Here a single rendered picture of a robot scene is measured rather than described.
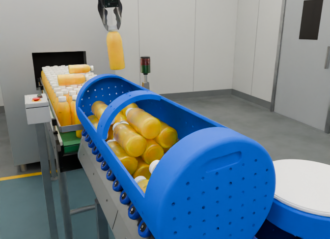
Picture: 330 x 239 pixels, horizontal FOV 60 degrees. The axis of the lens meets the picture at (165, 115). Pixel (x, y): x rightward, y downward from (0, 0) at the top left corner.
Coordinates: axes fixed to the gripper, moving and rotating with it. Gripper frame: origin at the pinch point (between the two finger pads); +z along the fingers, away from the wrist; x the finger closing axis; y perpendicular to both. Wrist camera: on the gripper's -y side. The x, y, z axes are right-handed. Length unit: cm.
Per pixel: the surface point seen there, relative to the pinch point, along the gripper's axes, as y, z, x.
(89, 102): 7.6, 29.7, -14.9
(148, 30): -416, 83, 99
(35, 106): -3, 33, -39
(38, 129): -8, 47, -42
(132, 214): 72, 35, -7
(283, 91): -253, 172, 288
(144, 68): -40, 33, 20
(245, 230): 90, 29, 15
